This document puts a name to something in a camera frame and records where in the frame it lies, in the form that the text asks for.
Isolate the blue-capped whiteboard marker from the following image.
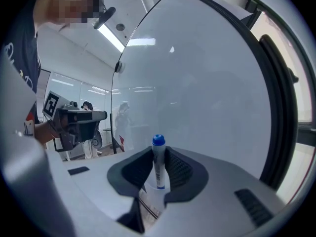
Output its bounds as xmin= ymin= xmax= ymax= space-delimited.
xmin=151 ymin=134 xmax=166 ymax=190

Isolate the person's left forearm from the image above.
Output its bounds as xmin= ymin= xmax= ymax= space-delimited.
xmin=34 ymin=121 xmax=54 ymax=144

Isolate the long ceiling light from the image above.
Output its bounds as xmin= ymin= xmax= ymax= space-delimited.
xmin=97 ymin=23 xmax=125 ymax=53

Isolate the white whiteboard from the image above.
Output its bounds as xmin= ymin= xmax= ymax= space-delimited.
xmin=110 ymin=0 xmax=282 ymax=190

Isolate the black head camera mount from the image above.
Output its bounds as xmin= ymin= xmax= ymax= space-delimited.
xmin=93 ymin=6 xmax=117 ymax=30

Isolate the black grey chair with hole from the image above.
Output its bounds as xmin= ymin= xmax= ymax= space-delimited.
xmin=91 ymin=129 xmax=103 ymax=148

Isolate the person's left hand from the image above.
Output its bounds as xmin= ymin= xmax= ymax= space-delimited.
xmin=48 ymin=122 xmax=61 ymax=140

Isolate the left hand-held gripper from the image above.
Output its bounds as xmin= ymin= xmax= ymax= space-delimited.
xmin=42 ymin=90 xmax=108 ymax=153

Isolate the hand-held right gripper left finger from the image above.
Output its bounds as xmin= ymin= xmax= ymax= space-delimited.
xmin=45 ymin=146 xmax=155 ymax=237

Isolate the person's head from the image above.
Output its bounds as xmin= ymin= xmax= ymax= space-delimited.
xmin=33 ymin=0 xmax=107 ymax=29

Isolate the black window frame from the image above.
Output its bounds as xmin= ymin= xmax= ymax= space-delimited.
xmin=244 ymin=0 xmax=316 ymax=148

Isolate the person's black printed t-shirt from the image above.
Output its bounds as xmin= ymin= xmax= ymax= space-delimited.
xmin=1 ymin=0 xmax=41 ymax=138

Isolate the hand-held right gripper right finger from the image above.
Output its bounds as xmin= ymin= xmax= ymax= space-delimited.
xmin=148 ymin=146 xmax=290 ymax=237

